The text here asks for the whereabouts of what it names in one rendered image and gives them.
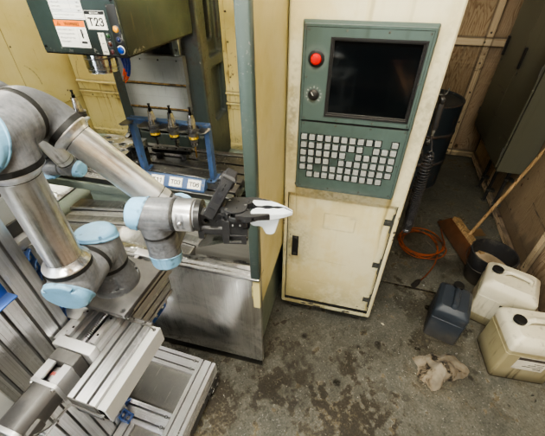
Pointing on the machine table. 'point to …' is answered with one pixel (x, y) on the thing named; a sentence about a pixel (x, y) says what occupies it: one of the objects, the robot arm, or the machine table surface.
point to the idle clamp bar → (172, 151)
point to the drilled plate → (123, 144)
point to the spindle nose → (101, 64)
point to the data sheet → (66, 9)
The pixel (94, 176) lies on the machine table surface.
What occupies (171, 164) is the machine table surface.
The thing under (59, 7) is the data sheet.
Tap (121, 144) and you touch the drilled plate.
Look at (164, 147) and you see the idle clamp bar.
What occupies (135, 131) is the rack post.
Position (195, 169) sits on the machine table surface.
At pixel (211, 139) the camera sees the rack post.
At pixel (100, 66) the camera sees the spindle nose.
